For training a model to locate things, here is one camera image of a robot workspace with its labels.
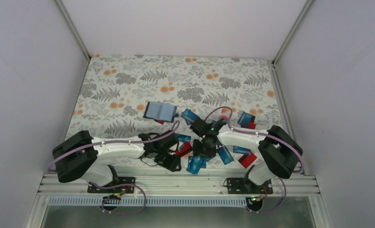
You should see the blue denim card holder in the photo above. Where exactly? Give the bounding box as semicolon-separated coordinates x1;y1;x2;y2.
143;102;177;123

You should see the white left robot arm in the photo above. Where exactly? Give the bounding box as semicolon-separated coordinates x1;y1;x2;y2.
52;130;181;192

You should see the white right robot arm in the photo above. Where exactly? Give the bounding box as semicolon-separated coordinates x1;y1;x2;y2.
190;118;303;193

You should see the red card centre pile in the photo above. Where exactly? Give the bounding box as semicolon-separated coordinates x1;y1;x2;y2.
175;141;193;158

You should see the blue card right of pile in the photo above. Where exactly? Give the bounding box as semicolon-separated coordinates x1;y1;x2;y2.
216;146;234;165

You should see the blue card with logo centre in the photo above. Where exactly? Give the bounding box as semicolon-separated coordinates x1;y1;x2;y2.
177;133;191;143

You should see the blue card lower right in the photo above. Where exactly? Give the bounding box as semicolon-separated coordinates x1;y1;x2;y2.
233;145;251;155

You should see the blue card with silver stripe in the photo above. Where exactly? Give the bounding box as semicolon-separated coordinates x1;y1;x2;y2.
181;109;199;125

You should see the red card lower right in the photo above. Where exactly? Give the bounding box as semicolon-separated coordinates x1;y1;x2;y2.
238;152;257;169

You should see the blue card far right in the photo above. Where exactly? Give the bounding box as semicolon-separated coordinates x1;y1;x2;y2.
237;112;256;129

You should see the floral patterned table mat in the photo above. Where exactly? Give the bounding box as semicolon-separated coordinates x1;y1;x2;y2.
66;54;282;138

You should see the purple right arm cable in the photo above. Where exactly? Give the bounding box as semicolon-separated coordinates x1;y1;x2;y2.
204;106;306;215

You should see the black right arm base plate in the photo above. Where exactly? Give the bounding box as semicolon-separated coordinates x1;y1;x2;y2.
223;178;273;195

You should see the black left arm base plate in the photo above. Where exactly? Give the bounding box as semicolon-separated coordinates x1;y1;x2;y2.
87;177;136;194

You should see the aluminium rail frame front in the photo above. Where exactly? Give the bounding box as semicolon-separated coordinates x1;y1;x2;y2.
37;167;320;197

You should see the grey slotted cable duct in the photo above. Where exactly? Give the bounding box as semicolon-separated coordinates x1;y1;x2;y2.
47;196;256;208

